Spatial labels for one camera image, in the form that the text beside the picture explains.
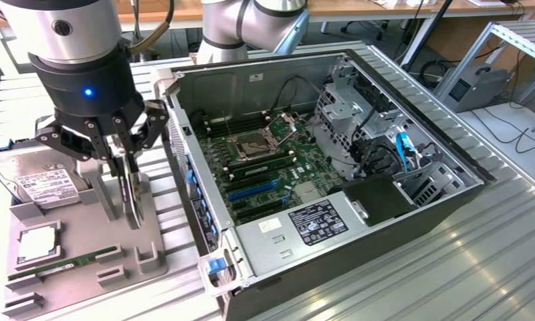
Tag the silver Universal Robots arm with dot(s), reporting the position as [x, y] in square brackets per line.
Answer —
[61, 30]

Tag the aluminium frame rack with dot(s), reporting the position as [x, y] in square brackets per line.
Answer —
[526, 36]

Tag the silver hard disk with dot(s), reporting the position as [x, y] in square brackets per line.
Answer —
[40, 182]

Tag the black office chair base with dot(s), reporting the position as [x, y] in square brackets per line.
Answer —
[376, 24]

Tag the black RAM slot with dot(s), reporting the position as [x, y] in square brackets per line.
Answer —
[253, 116]
[253, 124]

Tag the open black PC case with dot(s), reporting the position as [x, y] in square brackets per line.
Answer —
[383, 254]

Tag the long wooden desk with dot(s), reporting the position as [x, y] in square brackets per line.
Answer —
[495, 10]

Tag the black slanted pole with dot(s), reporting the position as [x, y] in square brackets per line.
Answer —
[428, 30]

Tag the metal socket cover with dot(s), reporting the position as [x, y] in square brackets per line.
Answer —
[280, 129]

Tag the blue case latch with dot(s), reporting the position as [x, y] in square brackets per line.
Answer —
[215, 266]

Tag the green motherboard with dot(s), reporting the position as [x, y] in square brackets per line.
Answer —
[303, 160]

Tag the silver disk bay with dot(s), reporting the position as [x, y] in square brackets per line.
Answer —
[432, 180]

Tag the graphics card with metal bracket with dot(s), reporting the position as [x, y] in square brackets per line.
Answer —
[135, 200]

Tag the black plastic shroud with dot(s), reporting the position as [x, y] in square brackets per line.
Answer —
[379, 200]

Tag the silver CPU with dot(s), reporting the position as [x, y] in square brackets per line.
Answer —
[36, 243]

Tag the silver chipset heatsink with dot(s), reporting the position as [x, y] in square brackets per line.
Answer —
[310, 193]

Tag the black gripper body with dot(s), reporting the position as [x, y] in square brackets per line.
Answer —
[89, 90]

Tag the silver power supply with label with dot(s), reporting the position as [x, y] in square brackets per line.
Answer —
[267, 247]

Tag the thin locking lever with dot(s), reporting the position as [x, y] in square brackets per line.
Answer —
[227, 128]

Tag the black expansion slot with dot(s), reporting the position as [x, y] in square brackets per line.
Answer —
[259, 206]
[249, 182]

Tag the grey computer tower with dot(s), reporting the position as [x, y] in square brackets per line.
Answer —
[476, 87]

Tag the CPU socket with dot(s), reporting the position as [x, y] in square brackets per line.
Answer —
[251, 145]

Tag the grey parts rack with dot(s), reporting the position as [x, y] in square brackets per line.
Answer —
[80, 240]

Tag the green RAM stick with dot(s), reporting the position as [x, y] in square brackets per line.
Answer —
[61, 265]

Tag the RAM stick with white label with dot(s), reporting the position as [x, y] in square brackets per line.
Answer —
[253, 171]

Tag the silver drive cage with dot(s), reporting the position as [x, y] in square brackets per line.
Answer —
[352, 108]

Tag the blue expansion slot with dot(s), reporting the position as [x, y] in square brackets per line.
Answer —
[253, 191]

